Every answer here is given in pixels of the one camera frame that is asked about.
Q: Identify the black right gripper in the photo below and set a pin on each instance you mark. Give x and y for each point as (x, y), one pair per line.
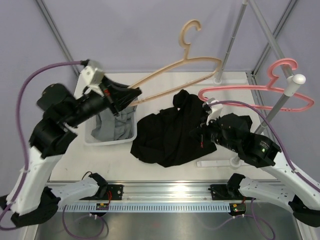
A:
(201, 133)

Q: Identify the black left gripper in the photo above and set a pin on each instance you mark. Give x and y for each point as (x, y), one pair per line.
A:
(121, 95)

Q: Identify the black shirt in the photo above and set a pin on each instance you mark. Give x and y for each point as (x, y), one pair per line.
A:
(164, 138)

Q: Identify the grey shirt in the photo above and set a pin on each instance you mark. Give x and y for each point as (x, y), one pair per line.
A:
(114, 128)

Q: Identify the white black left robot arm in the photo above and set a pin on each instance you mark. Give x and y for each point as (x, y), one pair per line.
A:
(32, 202)

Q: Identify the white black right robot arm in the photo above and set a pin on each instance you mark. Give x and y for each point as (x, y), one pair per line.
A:
(301, 194)

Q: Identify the white plastic basket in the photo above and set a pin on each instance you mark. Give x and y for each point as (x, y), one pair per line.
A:
(90, 124)

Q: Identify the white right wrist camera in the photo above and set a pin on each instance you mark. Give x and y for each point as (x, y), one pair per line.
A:
(213, 109)

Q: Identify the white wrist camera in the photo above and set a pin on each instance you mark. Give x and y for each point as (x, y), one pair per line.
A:
(92, 75)
(213, 109)

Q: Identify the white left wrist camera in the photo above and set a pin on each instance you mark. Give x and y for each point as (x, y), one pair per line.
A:
(92, 75)

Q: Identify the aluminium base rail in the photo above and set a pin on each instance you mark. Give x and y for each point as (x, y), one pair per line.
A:
(160, 191)

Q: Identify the white slotted cable duct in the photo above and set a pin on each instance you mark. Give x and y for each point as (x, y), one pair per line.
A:
(117, 207)

